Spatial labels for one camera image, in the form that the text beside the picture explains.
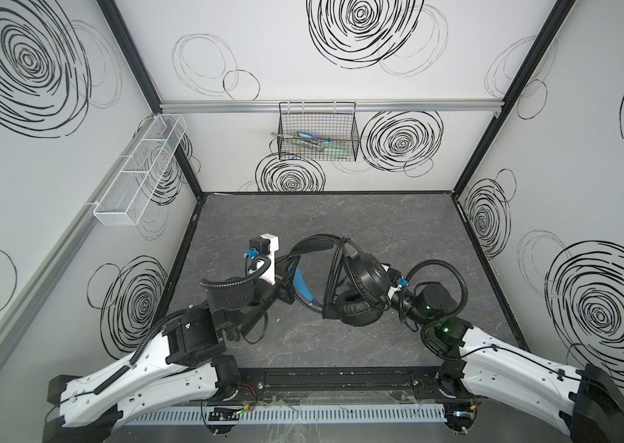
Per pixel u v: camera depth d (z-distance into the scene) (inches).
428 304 21.4
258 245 18.5
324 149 34.1
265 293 20.0
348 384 29.7
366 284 19.2
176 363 16.5
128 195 35.0
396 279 22.0
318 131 48.8
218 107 36.2
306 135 35.9
